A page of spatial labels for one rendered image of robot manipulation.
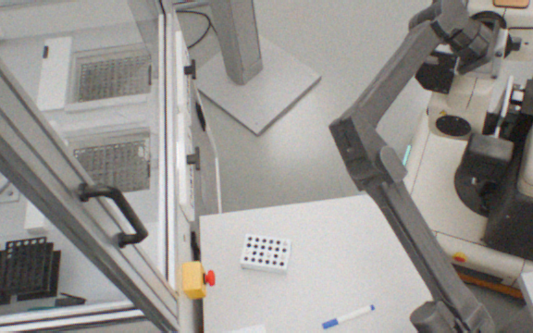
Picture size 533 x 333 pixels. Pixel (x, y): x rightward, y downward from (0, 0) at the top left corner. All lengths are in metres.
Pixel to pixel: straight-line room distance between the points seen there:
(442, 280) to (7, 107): 0.82
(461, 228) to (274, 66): 1.24
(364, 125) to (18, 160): 0.62
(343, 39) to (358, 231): 1.60
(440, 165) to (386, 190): 1.19
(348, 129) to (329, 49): 1.90
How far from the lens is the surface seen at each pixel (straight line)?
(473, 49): 1.33
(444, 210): 2.14
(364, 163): 1.05
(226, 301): 1.49
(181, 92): 1.63
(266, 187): 2.48
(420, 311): 1.13
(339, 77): 2.81
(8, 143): 0.63
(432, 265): 1.11
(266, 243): 1.49
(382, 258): 1.52
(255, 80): 2.77
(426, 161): 2.23
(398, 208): 1.07
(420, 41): 1.22
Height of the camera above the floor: 2.17
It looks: 59 degrees down
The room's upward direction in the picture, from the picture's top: 11 degrees counter-clockwise
